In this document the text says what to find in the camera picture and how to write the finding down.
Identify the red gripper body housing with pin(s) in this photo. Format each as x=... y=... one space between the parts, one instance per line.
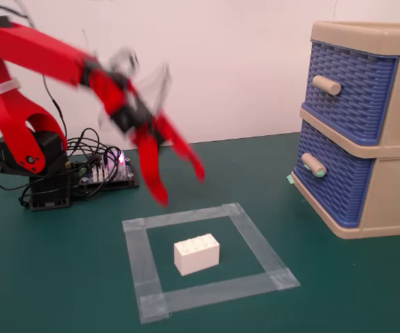
x=151 y=130

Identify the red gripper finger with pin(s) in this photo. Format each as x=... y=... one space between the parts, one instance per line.
x=149 y=166
x=182 y=147

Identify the white toy brick cube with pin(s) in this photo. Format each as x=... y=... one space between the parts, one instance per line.
x=196 y=256

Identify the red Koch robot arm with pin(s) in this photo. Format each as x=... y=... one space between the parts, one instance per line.
x=30 y=48

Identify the controller board on black plate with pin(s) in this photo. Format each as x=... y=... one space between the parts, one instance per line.
x=116 y=173

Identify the translucent tape strip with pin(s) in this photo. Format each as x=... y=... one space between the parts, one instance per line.
x=221 y=289
x=259 y=246
x=142 y=267
x=182 y=216

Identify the green tape scrap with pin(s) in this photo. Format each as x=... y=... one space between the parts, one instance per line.
x=290 y=179

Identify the white zip tie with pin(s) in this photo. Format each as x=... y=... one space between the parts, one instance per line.
x=2 y=87

